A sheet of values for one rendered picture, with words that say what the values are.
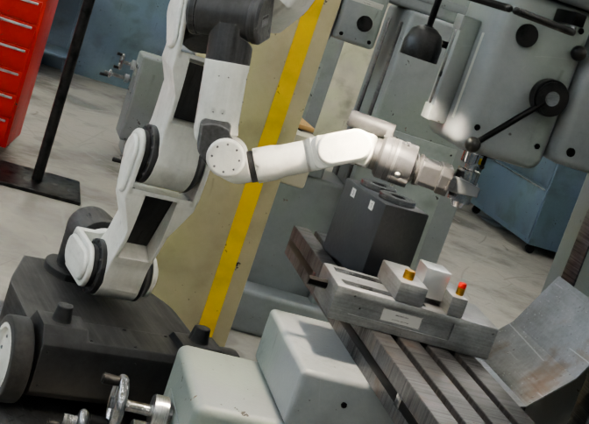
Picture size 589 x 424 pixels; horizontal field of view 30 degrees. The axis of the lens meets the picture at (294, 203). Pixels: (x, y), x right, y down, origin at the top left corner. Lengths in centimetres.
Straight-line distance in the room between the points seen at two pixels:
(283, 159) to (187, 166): 48
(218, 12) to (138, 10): 891
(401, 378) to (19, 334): 94
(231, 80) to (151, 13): 893
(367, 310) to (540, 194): 744
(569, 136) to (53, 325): 121
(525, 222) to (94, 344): 735
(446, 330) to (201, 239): 185
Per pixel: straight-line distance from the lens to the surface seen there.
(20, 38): 653
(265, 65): 384
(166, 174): 261
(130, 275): 277
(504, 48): 210
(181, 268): 397
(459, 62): 216
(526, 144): 215
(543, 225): 954
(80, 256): 282
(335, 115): 1063
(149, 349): 265
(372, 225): 252
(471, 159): 220
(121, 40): 1110
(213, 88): 217
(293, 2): 226
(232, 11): 217
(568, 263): 254
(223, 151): 216
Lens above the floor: 150
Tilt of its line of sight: 11 degrees down
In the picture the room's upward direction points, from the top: 19 degrees clockwise
